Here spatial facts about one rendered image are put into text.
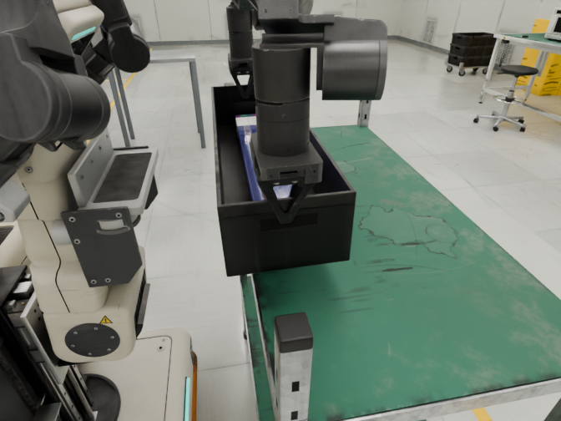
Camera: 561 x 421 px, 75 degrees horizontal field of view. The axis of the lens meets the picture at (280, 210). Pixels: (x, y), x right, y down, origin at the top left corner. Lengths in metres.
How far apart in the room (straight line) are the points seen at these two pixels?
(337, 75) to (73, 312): 0.67
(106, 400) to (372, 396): 1.01
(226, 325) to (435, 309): 1.31
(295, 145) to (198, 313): 1.53
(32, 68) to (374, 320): 0.49
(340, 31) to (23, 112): 0.31
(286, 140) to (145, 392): 1.06
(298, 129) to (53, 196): 0.46
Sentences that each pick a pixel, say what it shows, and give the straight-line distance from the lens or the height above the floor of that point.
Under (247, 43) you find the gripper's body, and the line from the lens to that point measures 0.92.
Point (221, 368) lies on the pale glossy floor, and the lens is 1.65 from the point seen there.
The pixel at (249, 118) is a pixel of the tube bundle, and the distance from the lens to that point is 0.93.
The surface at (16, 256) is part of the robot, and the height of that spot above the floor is 0.79.
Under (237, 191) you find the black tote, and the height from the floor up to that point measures 1.03.
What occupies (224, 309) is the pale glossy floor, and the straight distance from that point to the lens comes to 1.84.
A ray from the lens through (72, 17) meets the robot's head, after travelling 0.62.
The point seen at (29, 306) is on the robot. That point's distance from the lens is 0.93.
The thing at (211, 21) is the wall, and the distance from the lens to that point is 9.78.
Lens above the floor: 1.35
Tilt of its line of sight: 33 degrees down
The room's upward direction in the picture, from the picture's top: straight up
